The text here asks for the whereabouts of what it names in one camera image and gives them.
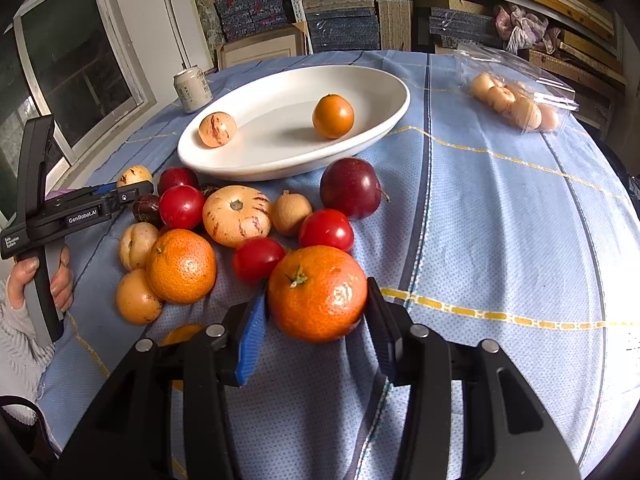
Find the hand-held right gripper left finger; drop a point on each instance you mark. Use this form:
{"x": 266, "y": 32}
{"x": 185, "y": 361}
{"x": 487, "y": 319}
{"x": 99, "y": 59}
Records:
{"x": 252, "y": 340}

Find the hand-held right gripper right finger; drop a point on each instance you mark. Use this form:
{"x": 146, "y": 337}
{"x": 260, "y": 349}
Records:
{"x": 376, "y": 312}

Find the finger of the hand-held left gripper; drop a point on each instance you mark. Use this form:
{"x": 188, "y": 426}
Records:
{"x": 104, "y": 189}
{"x": 136, "y": 192}

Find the large orange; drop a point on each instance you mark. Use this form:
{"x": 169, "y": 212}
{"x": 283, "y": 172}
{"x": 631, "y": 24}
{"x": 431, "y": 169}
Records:
{"x": 317, "y": 292}

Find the large dark red plum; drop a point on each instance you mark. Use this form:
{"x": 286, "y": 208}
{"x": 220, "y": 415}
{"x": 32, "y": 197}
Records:
{"x": 351, "y": 187}

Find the white oval plate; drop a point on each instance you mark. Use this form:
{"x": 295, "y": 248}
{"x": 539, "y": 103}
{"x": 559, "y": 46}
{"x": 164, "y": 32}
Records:
{"x": 280, "y": 110}

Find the pile of tan round fruits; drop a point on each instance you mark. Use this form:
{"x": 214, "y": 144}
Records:
{"x": 505, "y": 100}

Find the person's left hand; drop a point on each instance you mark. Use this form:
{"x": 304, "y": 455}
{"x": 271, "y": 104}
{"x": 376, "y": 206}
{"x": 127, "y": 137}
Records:
{"x": 62, "y": 280}

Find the small striped pepino melon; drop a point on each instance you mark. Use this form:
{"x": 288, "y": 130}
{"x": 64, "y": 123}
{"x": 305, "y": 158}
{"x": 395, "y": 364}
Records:
{"x": 216, "y": 129}
{"x": 134, "y": 175}

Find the dark purple passion fruit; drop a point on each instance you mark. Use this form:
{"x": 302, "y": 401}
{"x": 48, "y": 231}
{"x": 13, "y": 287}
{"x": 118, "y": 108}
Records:
{"x": 146, "y": 210}

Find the purple plastic bag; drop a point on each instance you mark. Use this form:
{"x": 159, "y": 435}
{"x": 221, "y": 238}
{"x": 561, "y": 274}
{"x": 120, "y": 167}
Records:
{"x": 61, "y": 194}

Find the red tomato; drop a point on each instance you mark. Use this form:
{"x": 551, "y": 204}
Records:
{"x": 256, "y": 259}
{"x": 181, "y": 206}
{"x": 177, "y": 177}
{"x": 326, "y": 230}

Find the yellow round fruit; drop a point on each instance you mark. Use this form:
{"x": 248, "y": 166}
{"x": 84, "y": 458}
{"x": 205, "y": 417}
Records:
{"x": 136, "y": 297}
{"x": 136, "y": 245}

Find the small orange fruit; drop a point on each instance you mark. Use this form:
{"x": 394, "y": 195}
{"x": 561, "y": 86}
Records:
{"x": 182, "y": 334}

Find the medium orange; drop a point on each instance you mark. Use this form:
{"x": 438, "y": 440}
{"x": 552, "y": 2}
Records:
{"x": 181, "y": 266}

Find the large striped pepino melon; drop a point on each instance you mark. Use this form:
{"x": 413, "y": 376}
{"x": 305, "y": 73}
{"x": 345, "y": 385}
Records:
{"x": 236, "y": 215}

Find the white drink can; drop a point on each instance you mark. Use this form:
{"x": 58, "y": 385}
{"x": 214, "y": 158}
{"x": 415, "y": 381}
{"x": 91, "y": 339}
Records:
{"x": 192, "y": 90}

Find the white framed window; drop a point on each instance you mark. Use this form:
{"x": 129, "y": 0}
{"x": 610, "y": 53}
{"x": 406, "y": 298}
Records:
{"x": 75, "y": 55}

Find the tan longan fruit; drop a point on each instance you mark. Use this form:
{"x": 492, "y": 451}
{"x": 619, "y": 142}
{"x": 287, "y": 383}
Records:
{"x": 291, "y": 212}

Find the white slat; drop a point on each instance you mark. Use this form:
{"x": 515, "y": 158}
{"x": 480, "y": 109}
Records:
{"x": 175, "y": 20}

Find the mottled green board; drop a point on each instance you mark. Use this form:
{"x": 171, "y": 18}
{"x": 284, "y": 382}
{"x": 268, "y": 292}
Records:
{"x": 205, "y": 10}

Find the smooth orange persimmon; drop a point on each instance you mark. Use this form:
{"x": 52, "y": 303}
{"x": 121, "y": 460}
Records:
{"x": 333, "y": 116}

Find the stack of blue patterned boxes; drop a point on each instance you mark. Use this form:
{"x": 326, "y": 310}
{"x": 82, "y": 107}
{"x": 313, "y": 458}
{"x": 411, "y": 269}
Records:
{"x": 250, "y": 10}

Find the stack of dark grey boxes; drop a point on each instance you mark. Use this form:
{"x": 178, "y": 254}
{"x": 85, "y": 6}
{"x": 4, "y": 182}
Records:
{"x": 342, "y": 27}
{"x": 465, "y": 27}

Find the pink cloth bundle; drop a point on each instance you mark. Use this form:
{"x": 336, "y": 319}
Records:
{"x": 520, "y": 22}

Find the wooden picture frame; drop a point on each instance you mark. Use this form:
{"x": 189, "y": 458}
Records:
{"x": 260, "y": 50}

